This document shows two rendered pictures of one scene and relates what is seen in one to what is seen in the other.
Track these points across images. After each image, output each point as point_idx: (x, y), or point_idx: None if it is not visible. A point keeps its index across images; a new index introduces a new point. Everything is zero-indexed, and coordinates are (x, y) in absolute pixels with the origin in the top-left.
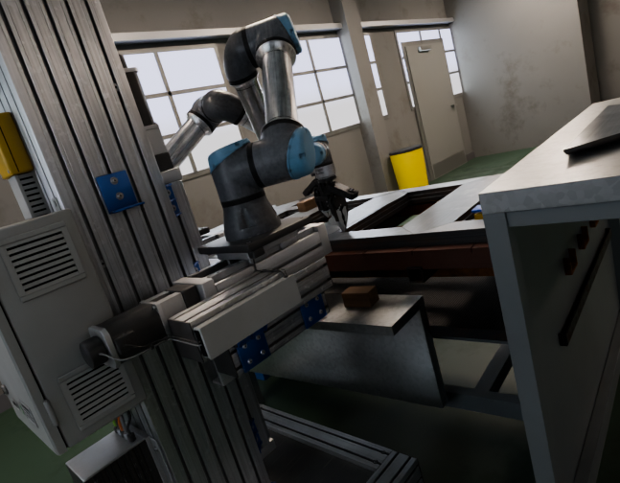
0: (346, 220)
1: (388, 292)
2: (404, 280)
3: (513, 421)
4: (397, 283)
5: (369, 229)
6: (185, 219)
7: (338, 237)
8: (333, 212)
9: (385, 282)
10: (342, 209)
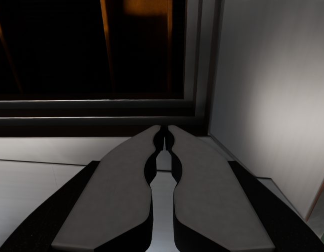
0: (140, 143)
1: (102, 36)
2: (38, 31)
3: None
4: (56, 43)
5: None
6: None
7: (315, 77)
8: None
9: (59, 74)
10: (133, 228)
